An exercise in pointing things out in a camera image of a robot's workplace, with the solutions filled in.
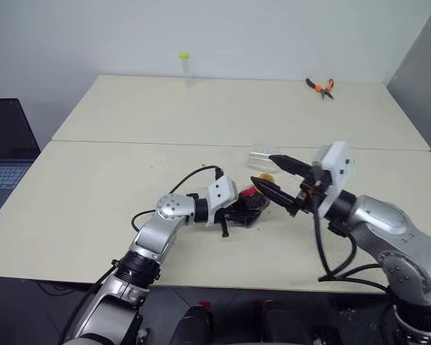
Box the grey open laptop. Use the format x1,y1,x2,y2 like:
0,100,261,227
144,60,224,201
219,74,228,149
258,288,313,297
0,98,41,223

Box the orange black pliers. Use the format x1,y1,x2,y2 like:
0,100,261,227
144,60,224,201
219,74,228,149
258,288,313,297
305,78,335,101

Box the dark rounded shape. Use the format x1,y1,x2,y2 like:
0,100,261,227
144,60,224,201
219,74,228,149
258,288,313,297
172,303,215,345

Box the grey partition panel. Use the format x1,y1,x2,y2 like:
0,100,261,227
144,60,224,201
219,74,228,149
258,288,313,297
385,0,431,174

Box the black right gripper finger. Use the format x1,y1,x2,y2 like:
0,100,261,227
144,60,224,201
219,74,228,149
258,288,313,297
268,154,315,178
250,175,303,218

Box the clear tube yellow-green cap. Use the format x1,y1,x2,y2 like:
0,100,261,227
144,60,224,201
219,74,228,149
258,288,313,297
178,51,196,88

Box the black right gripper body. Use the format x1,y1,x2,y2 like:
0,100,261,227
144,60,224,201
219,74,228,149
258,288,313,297
295,164,332,216

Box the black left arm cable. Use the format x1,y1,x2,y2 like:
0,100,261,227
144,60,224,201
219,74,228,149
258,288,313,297
130,165,224,233

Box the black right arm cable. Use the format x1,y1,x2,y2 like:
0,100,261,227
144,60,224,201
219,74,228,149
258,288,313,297
310,193,391,294

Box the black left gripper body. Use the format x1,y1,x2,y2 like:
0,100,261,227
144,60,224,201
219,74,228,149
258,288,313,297
217,201,246,226

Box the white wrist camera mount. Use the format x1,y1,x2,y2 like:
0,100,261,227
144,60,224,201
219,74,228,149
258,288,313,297
205,175,239,228
312,140,350,220

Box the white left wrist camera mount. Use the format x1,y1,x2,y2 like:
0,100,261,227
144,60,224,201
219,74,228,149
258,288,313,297
205,175,239,228

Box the clear plastic container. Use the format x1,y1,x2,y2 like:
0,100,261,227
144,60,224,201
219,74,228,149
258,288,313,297
246,143,285,174

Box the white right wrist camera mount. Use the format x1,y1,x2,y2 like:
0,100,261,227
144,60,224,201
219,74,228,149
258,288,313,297
312,140,350,220

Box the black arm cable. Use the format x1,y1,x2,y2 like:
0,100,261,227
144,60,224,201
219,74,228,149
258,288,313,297
310,193,391,294
130,165,224,233

